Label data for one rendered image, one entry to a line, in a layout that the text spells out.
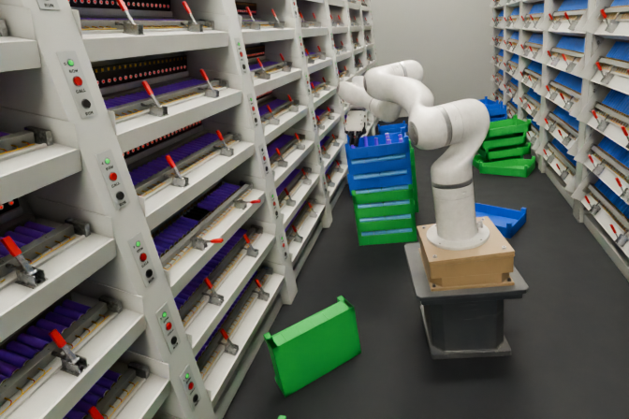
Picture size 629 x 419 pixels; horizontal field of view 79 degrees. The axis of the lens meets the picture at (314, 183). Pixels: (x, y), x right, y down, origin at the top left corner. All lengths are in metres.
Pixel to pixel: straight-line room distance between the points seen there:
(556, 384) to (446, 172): 0.69
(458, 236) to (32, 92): 1.11
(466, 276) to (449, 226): 0.15
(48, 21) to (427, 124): 0.88
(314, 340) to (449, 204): 0.61
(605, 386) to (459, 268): 0.51
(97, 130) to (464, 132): 0.91
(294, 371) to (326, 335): 0.15
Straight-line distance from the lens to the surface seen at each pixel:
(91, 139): 0.87
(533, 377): 1.44
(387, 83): 1.38
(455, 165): 1.17
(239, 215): 1.31
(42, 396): 0.89
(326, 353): 1.38
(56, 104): 0.85
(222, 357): 1.35
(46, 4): 0.88
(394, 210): 1.97
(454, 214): 1.22
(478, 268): 1.24
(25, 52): 0.83
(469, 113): 1.16
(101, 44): 0.94
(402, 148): 1.86
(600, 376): 1.49
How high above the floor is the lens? 1.03
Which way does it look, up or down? 20 degrees down
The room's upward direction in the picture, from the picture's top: 10 degrees counter-clockwise
